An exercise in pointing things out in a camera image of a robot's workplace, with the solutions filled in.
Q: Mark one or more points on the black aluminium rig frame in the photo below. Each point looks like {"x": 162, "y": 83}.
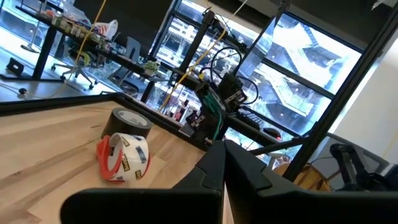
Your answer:
{"x": 335, "y": 102}

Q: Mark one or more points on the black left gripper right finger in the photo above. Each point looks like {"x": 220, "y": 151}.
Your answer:
{"x": 280, "y": 208}

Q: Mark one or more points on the black tape roll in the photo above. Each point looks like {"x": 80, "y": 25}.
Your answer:
{"x": 124, "y": 124}

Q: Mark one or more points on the small potted green plant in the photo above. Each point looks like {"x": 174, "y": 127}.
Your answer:
{"x": 151, "y": 68}

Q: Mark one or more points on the small black floor box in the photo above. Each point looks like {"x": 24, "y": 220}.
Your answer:
{"x": 15, "y": 66}

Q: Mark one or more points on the grey high-back chair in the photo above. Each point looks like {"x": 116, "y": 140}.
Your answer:
{"x": 132, "y": 49}

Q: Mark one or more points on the long black cluttered desk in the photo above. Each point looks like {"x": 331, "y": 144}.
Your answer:
{"x": 93, "y": 45}

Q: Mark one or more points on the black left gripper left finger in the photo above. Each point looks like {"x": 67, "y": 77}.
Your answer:
{"x": 140, "y": 207}

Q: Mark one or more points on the black labelled hub box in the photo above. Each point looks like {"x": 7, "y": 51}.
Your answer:
{"x": 196, "y": 119}

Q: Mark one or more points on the brown leather bag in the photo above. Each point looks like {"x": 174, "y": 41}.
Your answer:
{"x": 306, "y": 179}

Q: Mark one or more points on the white packing tape red dispenser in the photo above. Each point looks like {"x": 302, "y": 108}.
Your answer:
{"x": 133, "y": 155}

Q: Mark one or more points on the black computer keyboard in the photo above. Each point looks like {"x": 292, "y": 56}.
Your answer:
{"x": 248, "y": 119}

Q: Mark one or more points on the grey swivel office chair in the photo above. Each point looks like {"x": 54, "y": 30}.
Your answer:
{"x": 76, "y": 68}

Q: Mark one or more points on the white plastic bag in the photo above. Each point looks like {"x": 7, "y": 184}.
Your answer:
{"x": 107, "y": 28}

